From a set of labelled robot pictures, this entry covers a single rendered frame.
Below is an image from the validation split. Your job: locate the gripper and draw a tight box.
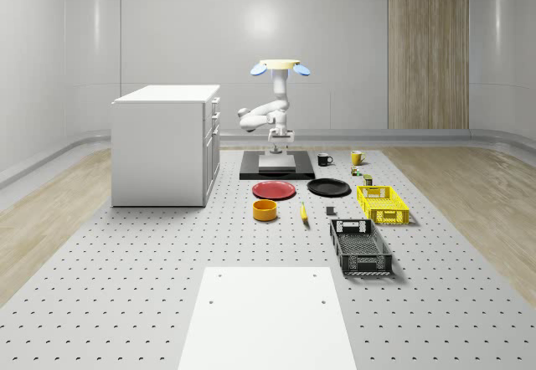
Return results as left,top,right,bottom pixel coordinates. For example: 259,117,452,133
267,130,296,148

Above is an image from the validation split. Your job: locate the red plate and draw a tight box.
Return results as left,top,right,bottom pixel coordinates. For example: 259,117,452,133
251,180,297,200

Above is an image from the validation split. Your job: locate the black plate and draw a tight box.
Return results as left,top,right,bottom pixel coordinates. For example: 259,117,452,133
307,177,352,198

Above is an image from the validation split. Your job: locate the drone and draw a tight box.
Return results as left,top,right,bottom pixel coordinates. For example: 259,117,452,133
250,59,312,77

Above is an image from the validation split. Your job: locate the yellow bowl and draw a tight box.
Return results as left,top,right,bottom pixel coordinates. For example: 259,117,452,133
252,199,278,223

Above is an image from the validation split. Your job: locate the white cabinet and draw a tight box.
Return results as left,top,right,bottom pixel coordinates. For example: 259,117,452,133
111,85,222,208

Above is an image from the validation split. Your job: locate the yellow basket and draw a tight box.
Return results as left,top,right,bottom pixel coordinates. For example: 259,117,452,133
356,185,410,225

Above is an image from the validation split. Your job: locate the dark grey basket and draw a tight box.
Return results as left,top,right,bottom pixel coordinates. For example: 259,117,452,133
328,218,394,277

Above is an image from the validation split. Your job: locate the white board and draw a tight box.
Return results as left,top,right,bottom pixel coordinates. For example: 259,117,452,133
177,266,358,370

